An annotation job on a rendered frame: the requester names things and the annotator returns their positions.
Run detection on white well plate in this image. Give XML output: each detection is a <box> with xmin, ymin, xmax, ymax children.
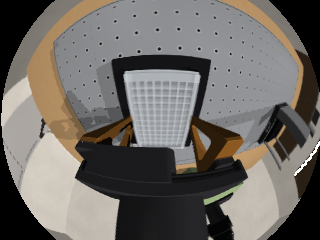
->
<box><xmin>123</xmin><ymin>69</ymin><xmax>201</xmax><ymax>149</ymax></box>

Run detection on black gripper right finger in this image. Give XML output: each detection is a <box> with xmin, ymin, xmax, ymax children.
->
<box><xmin>189</xmin><ymin>116</ymin><xmax>244</xmax><ymax>172</ymax></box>

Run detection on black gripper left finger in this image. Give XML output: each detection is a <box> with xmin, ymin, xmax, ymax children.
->
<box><xmin>79</xmin><ymin>116</ymin><xmax>133</xmax><ymax>146</ymax></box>

